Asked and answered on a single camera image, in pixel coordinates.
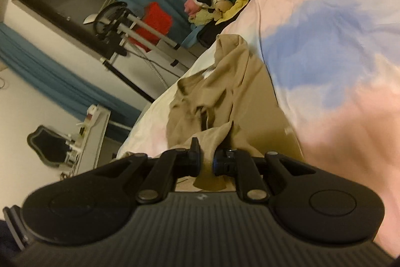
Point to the white shelf with clutter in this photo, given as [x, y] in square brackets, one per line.
[85, 147]

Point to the pink garment in pile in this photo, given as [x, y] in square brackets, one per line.
[191, 7]

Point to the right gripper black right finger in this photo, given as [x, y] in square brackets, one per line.
[257, 179]

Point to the silver tripod stand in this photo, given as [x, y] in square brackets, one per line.
[118, 25]

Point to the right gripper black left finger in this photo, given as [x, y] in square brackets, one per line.
[146, 180]

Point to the teal curtain left window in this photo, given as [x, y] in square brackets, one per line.
[72, 93]

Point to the beige garment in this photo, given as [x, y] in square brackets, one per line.
[234, 107]

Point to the yellow garment in pile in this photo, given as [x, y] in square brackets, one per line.
[222, 12]

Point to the pastel tie-dye duvet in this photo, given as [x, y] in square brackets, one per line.
[334, 66]

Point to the red cloth on stand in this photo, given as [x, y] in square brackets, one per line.
[156, 18]

